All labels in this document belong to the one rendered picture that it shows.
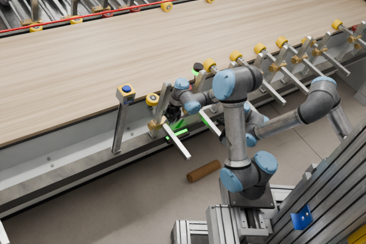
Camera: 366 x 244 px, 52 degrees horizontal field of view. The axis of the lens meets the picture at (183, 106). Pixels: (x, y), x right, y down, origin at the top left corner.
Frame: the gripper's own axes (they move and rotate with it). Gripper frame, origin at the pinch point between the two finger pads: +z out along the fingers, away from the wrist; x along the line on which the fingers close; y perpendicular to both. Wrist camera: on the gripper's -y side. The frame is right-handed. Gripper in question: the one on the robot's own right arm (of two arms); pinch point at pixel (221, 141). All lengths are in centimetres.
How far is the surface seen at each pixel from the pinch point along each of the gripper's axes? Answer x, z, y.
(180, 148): -26.2, -0.3, -7.4
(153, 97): -24.6, -9.3, -41.4
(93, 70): -47, -9, -76
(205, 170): 27, 75, -18
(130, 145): -45, 12, -29
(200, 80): -5.6, -28.8, -27.3
